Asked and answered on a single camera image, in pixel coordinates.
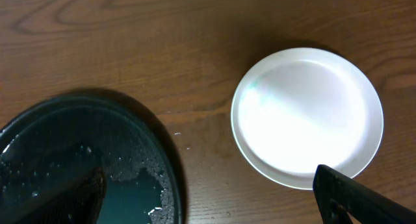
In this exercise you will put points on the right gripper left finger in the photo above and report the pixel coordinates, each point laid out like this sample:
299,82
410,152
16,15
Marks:
78,201

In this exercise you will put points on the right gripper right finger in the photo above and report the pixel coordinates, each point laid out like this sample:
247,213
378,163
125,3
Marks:
339,197

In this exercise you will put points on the white plate with green stain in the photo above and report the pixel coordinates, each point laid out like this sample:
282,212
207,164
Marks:
302,107

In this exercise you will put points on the pale green plate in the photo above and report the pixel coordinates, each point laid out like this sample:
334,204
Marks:
253,169

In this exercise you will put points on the round black tray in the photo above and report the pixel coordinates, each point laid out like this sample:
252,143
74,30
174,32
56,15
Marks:
61,139

